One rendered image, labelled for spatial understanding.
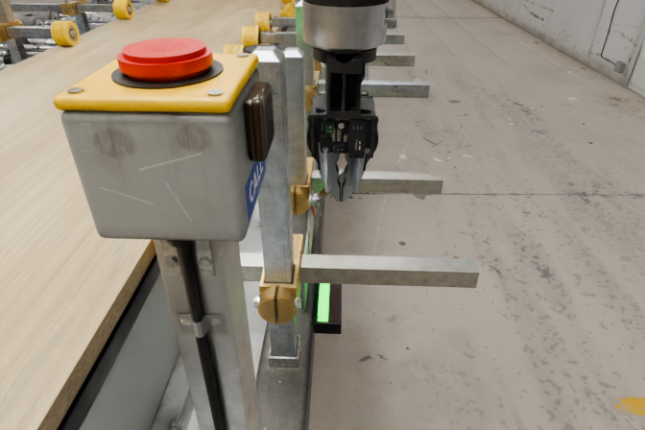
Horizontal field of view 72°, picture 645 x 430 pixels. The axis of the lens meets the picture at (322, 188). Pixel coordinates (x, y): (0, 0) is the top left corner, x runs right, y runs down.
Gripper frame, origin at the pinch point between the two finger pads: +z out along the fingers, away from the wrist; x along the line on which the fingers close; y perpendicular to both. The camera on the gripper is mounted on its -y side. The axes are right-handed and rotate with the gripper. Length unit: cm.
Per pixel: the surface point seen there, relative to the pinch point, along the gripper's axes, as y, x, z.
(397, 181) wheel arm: -20.5, 10.7, 10.5
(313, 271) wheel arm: 4.5, -3.7, 10.8
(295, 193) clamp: -15.4, -8.2, 10.4
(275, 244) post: 8.8, -8.0, 2.8
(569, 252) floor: -108, 103, 96
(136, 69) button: 34.9, -8.5, -26.8
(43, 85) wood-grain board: -59, -79, 6
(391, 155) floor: -200, 32, 96
